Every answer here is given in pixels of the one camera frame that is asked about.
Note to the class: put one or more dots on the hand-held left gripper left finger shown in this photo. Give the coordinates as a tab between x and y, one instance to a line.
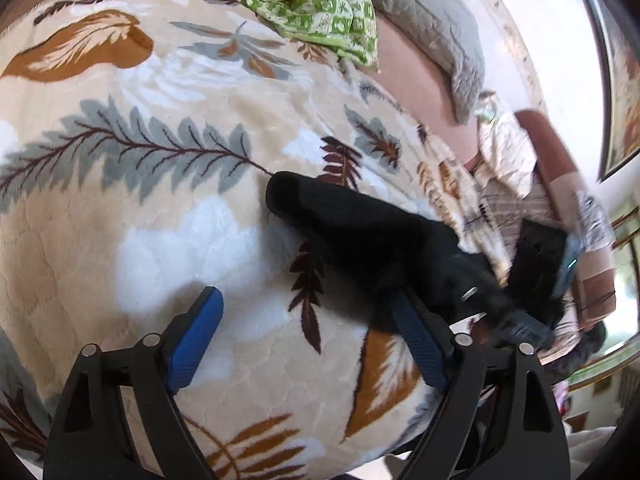
200	335

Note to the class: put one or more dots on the gold metal frame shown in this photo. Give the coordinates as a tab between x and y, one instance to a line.
607	357

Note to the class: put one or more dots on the striped cloth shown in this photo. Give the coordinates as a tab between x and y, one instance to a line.
510	210

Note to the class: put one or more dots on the pink bed sheet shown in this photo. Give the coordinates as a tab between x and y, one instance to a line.
420	95

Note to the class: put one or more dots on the leaf print blanket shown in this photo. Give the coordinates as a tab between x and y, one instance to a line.
150	210

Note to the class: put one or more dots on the cream floral cloth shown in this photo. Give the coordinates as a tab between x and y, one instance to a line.
505	155

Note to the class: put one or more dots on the grey quilted pillow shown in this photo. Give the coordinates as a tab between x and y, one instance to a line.
430	20

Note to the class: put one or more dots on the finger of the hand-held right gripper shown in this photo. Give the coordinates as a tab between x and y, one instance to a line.
520	329

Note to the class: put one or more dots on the framed picture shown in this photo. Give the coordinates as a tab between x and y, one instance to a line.
625	85

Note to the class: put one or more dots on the green patterned cloth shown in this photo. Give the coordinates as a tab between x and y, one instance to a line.
310	5

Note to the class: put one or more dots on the black pants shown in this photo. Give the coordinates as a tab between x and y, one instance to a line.
370	230

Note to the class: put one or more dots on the person's right forearm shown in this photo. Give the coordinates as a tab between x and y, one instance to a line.
550	145

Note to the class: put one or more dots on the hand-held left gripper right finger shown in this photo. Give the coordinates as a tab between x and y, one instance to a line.
420	347

